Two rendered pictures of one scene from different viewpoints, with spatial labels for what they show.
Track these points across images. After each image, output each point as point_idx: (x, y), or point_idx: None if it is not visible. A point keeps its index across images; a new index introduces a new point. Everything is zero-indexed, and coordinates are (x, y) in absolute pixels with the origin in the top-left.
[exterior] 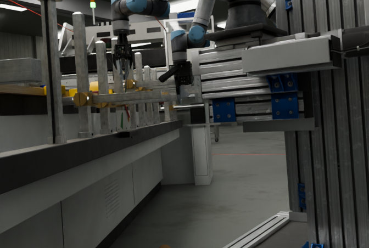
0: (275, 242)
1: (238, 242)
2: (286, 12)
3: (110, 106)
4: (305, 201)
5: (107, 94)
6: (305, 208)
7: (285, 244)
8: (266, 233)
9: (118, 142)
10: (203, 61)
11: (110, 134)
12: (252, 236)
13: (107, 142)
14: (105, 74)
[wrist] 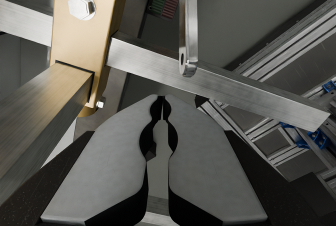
0: (293, 70)
1: (258, 71)
2: None
3: (108, 75)
4: (313, 136)
5: (86, 96)
6: (307, 134)
7: (295, 78)
8: (298, 56)
9: (143, 25)
10: None
11: (125, 83)
12: (281, 59)
13: (122, 97)
14: (39, 164)
